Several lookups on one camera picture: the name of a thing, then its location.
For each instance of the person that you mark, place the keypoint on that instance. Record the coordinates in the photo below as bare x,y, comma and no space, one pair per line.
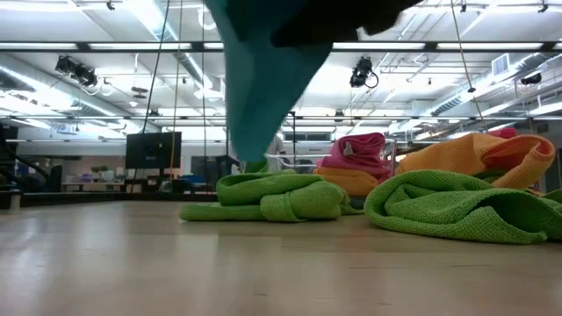
275,153

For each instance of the red rounded background object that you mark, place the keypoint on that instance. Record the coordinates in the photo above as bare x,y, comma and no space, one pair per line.
505,131

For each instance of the small green microfiber towel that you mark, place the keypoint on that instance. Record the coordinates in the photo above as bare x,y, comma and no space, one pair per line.
285,197

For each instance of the blue microfiber towel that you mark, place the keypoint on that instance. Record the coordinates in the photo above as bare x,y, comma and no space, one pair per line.
263,88
358,202

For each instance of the dark background equipment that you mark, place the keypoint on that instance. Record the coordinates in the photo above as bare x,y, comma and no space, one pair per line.
26,180

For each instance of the black ceiling fixture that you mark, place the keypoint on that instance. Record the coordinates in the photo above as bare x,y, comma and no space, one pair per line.
79,72
531,79

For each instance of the orange microfiber towel with label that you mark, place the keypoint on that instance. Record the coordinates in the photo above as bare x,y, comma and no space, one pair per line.
351,182

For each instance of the black overhead rig beam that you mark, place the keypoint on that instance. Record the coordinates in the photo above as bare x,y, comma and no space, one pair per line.
131,46

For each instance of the clear plastic bin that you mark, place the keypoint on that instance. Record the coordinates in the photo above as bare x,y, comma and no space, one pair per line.
391,151

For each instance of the large green microfiber towel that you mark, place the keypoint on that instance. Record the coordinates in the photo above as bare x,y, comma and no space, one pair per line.
439,206

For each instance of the pink microfiber towel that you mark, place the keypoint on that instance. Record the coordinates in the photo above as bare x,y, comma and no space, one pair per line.
351,166
364,145

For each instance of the low background workbench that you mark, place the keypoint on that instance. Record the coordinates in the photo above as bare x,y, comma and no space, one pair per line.
94,185

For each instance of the black monitor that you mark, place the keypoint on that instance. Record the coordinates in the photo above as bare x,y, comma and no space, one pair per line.
153,149

